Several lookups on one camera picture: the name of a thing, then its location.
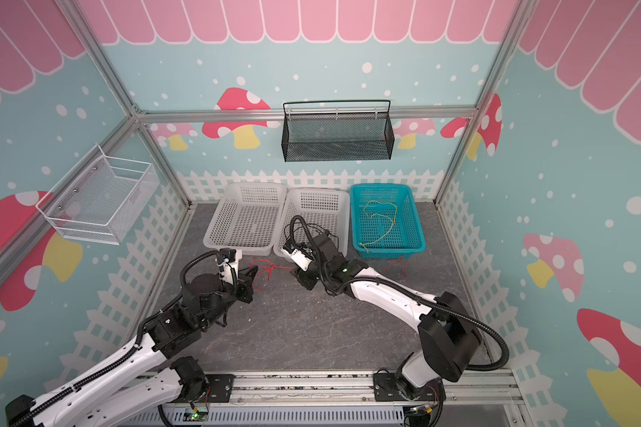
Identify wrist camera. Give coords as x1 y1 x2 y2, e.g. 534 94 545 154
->
281 242 313 272
217 248 242 286

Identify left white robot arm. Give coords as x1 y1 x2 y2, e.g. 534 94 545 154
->
5 262 258 426

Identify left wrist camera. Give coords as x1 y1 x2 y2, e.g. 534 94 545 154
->
217 248 242 286

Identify teal plastic basket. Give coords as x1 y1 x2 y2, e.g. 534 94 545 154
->
350 183 427 259

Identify left white plastic basket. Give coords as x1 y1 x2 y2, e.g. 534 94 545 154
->
203 183 287 256

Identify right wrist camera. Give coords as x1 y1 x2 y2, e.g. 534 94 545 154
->
281 242 313 272

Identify yellow cable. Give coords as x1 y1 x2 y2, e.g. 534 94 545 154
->
360 199 399 249

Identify middle white plastic basket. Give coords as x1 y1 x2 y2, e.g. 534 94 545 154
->
273 189 350 262

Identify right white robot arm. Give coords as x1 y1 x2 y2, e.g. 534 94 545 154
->
283 234 510 400

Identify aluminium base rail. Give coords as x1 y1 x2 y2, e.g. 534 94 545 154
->
124 369 533 426

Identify red cable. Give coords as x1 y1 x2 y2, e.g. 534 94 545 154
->
378 255 410 279
247 258 297 283

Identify black cable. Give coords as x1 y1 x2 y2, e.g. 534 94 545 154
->
282 221 338 244

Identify black wire mesh wall basket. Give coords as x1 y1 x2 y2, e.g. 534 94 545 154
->
281 100 395 162

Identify white plastic basket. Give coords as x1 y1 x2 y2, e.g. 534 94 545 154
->
273 189 350 262
203 183 287 256

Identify white wire wall basket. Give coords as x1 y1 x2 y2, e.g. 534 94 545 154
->
36 146 160 246

